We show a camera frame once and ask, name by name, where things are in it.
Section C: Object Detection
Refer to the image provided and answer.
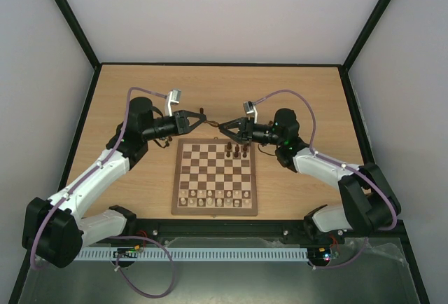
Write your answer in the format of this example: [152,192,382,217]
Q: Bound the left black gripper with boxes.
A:
[143,110,207,141]

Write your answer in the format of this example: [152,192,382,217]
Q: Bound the dark king piece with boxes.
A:
[206,120,219,127]

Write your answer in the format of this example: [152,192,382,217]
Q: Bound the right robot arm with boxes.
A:
[219,109,401,242]

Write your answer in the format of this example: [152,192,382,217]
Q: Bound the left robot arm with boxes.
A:
[22,97,207,270]

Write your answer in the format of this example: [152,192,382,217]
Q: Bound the wooden chess board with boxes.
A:
[171,138,258,216]

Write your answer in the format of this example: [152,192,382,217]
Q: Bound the light chess pieces row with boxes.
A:
[176,190,254,210]

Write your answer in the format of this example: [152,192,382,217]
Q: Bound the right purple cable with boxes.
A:
[253,89,398,270]

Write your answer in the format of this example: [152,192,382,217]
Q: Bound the black aluminium frame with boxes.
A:
[6,0,431,304]

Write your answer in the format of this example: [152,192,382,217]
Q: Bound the grey slotted cable duct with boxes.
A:
[75,247,309,262]

